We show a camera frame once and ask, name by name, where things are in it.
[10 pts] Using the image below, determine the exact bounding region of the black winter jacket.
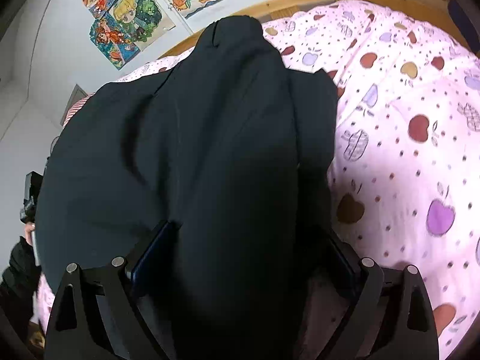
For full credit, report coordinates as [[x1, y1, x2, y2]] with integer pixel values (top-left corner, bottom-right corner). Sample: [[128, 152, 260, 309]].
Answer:
[[36, 16, 338, 359]]

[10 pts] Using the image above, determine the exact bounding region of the operator hand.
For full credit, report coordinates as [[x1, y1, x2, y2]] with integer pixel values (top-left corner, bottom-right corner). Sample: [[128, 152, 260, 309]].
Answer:
[[24, 222, 35, 246]]

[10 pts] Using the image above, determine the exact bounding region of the red checkered pillow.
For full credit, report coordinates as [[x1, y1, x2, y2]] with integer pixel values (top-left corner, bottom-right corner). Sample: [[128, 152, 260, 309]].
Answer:
[[62, 94, 93, 128]]

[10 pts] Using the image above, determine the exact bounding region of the pink apple-print quilt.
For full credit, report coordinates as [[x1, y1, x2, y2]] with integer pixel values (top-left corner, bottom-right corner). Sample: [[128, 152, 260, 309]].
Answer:
[[35, 0, 480, 360]]

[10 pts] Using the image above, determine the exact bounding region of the mermaid girl drawing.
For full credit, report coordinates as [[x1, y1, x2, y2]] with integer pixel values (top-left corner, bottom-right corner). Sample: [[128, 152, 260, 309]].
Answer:
[[89, 13, 140, 70]]

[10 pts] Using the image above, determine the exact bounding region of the blond boy drawing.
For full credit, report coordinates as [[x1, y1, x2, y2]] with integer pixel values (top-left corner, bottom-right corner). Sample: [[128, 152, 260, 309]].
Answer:
[[109, 0, 175, 50]]

